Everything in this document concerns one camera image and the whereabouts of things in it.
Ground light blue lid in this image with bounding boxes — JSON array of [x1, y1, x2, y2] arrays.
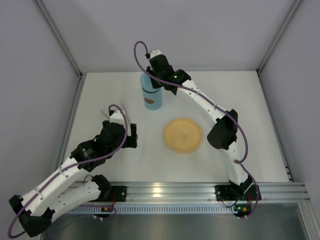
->
[[140, 73, 155, 93]]

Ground light blue cylindrical container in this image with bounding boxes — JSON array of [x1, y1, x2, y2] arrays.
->
[[142, 88, 163, 111]]

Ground metal tongs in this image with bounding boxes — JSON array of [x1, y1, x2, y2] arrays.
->
[[100, 100, 130, 120]]

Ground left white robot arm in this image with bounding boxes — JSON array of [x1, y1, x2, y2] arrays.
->
[[9, 120, 138, 237]]

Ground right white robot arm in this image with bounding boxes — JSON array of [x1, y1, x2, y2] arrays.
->
[[145, 50, 253, 198]]

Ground yellow round plate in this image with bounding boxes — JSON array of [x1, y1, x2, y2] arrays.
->
[[162, 118, 203, 154]]

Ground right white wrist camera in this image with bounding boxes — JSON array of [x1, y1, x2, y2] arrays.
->
[[145, 49, 162, 60]]

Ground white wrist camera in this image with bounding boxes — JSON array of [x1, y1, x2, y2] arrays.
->
[[109, 110, 126, 126], [145, 49, 162, 60]]

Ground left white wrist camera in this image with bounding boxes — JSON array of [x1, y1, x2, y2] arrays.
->
[[109, 110, 126, 126]]

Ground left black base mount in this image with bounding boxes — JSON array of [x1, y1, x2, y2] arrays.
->
[[98, 185, 127, 202]]

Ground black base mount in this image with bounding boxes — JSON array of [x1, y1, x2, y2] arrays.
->
[[98, 185, 127, 202], [214, 184, 262, 202]]

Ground aluminium mounting rail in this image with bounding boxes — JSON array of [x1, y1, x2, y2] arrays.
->
[[112, 182, 310, 204]]

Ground white slotted cable duct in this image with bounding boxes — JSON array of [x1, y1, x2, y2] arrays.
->
[[67, 204, 238, 215]]

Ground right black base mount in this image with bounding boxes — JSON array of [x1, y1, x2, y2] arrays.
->
[[214, 184, 262, 202]]

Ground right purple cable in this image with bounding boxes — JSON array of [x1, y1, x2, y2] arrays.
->
[[133, 41, 261, 218]]

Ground left aluminium frame post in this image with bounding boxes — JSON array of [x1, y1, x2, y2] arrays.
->
[[32, 0, 83, 79]]

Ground aluminium frame post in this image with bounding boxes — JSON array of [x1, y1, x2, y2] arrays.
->
[[32, 0, 83, 79], [256, 0, 304, 77]]

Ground right aluminium frame post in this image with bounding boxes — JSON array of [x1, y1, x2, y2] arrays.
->
[[256, 0, 304, 77]]

